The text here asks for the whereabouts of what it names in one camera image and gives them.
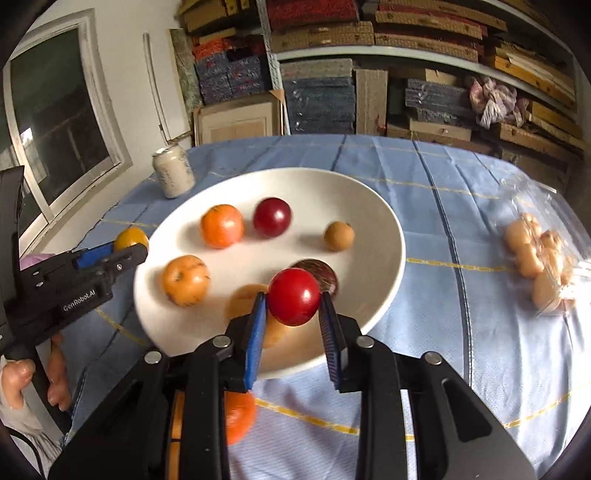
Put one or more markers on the dark brown passion fruit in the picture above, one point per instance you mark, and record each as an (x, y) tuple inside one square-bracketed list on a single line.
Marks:
[(325, 274)]

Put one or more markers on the red cherry tomato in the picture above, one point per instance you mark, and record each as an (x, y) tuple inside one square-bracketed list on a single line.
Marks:
[(294, 297)]

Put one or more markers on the person's left forearm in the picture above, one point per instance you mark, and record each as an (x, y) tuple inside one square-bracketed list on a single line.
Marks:
[(27, 424)]

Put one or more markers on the small brown longan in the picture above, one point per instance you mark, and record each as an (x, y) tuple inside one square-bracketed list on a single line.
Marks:
[(339, 236)]

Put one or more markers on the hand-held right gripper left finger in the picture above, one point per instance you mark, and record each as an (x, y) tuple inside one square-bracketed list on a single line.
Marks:
[(256, 341)]

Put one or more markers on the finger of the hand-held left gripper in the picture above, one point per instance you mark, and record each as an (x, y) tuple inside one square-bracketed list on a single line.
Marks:
[(94, 254), (124, 263)]

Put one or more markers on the clear bag of pastries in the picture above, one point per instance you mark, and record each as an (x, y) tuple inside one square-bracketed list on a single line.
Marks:
[(535, 198)]

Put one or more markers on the cardboard box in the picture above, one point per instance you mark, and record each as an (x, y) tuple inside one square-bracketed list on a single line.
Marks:
[(238, 120)]

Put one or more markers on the white leaning board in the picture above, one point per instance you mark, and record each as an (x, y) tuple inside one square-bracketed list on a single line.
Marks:
[(154, 83)]

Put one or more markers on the pink cloth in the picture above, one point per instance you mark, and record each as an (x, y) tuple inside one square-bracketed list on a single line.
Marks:
[(34, 259)]

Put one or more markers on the yellow plum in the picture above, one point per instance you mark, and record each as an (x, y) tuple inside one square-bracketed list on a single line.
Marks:
[(131, 237)]

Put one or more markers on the white drink can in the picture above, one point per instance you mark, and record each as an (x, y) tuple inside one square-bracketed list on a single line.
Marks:
[(174, 175)]

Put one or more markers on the blue checked tablecloth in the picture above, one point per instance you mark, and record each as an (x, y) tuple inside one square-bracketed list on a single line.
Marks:
[(438, 300)]

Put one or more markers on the pink plastic bag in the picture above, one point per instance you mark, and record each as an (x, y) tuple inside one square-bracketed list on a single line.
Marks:
[(494, 101)]

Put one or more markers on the pale orange round fruit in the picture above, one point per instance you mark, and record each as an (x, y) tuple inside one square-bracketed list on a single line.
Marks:
[(521, 230), (551, 242), (549, 290), (530, 263)]

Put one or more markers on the white plate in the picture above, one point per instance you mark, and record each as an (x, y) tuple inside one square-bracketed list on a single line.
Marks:
[(300, 194)]

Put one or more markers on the person's left hand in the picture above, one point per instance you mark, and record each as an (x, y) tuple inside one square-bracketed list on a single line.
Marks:
[(16, 381)]

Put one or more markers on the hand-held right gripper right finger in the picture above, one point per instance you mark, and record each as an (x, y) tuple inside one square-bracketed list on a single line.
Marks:
[(330, 341)]

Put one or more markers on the white framed window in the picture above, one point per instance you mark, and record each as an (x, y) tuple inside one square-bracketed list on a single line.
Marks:
[(55, 115)]

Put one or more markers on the dark red plum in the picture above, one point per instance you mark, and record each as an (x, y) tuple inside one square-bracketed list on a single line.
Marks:
[(272, 217)]

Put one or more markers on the shelf of stacked boxes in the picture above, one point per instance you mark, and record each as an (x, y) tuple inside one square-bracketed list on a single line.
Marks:
[(318, 97)]

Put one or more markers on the green patterned board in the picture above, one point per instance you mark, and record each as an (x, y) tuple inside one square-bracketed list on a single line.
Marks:
[(187, 69)]

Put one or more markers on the white metal shelf rack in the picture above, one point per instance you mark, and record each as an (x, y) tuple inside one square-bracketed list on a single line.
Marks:
[(318, 54)]

